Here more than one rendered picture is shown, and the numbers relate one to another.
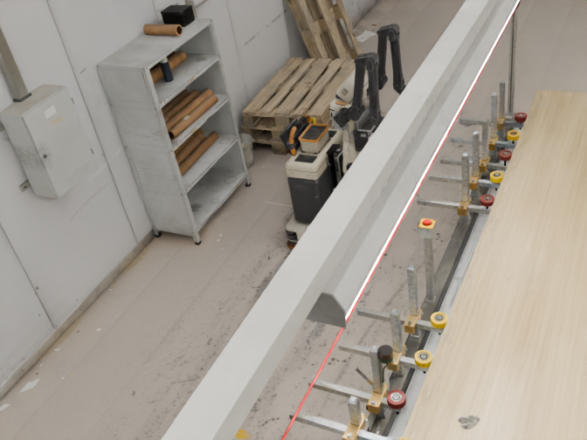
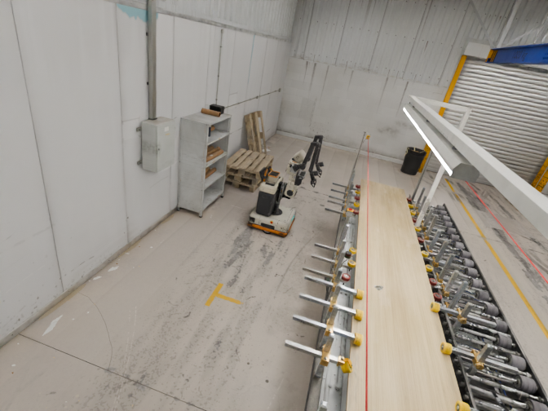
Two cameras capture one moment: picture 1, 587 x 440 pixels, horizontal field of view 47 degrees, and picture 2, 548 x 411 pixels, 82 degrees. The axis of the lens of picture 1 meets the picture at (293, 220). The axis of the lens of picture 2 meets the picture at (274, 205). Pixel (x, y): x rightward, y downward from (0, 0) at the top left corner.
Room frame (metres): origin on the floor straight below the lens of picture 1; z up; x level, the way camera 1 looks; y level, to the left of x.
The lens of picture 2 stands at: (-0.14, 1.35, 2.73)
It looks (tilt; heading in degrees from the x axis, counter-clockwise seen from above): 27 degrees down; 338
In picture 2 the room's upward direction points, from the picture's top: 11 degrees clockwise
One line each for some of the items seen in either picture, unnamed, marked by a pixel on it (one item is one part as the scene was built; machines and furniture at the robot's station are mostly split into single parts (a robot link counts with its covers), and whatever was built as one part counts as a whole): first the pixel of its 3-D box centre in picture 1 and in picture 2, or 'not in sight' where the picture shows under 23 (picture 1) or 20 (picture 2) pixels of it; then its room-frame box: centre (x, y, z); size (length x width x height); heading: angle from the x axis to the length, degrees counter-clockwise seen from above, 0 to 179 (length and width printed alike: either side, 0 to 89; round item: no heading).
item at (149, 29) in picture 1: (162, 30); (210, 112); (4.97, 0.69, 1.59); 0.30 x 0.08 x 0.08; 58
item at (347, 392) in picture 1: (354, 394); (324, 274); (1.92, -0.12, 0.84); 0.43 x 0.03 x 0.04; 58
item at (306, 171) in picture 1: (322, 172); (271, 192); (4.18, -0.28, 0.59); 0.55 x 0.34 x 0.83; 148
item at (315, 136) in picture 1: (314, 138); (273, 176); (4.19, -0.26, 0.87); 0.23 x 0.15 x 0.11; 148
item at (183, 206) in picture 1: (183, 132); (204, 162); (4.87, 0.74, 0.78); 0.90 x 0.45 x 1.55; 148
